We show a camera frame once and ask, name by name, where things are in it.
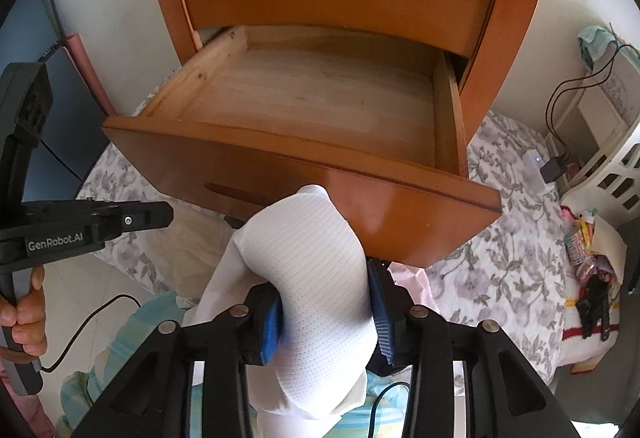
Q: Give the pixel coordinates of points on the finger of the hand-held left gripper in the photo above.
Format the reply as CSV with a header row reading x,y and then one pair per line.
x,y
140,215

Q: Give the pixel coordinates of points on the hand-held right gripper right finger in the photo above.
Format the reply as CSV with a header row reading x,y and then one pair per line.
x,y
382,323

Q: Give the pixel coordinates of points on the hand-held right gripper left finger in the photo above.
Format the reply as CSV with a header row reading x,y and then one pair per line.
x,y
270,328

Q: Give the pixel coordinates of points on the white perforated underwear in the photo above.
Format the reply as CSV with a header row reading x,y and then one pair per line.
x,y
310,268

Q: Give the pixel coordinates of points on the person's left forearm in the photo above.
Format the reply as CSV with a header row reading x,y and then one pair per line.
x,y
20,413

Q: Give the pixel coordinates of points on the person's left hand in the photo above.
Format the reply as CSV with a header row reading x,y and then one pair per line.
x,y
27,323

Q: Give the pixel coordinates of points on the pale pink cloth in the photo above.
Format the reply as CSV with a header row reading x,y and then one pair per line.
x,y
410,278

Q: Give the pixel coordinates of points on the cream cloth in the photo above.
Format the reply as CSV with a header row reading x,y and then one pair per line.
x,y
175,258

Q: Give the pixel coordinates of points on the dark blue board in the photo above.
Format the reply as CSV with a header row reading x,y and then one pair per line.
x,y
65,117

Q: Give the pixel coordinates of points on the light blue checked blanket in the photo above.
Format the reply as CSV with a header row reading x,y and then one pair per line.
x,y
125,333

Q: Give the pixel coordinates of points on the grey floral bed sheet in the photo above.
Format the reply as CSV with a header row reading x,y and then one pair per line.
x,y
500,243

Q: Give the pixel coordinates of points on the pink board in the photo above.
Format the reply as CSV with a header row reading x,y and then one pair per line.
x,y
85,62

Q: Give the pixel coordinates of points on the white red striped cloth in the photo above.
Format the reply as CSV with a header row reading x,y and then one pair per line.
x,y
575,348

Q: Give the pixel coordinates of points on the colourful small cloth pile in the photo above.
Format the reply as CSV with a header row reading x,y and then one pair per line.
x,y
580,243

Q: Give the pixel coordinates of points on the white power adapter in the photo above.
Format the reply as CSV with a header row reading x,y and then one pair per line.
x,y
532,167

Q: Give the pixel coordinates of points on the black charger plug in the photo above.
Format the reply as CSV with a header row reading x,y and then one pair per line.
x,y
552,170

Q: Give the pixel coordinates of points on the white laundry basket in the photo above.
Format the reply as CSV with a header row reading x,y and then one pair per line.
x,y
607,155

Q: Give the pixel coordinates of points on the wooden nightstand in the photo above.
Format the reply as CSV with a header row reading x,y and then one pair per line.
x,y
520,7

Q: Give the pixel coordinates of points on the teal cloth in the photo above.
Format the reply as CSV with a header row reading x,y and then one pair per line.
x,y
597,42

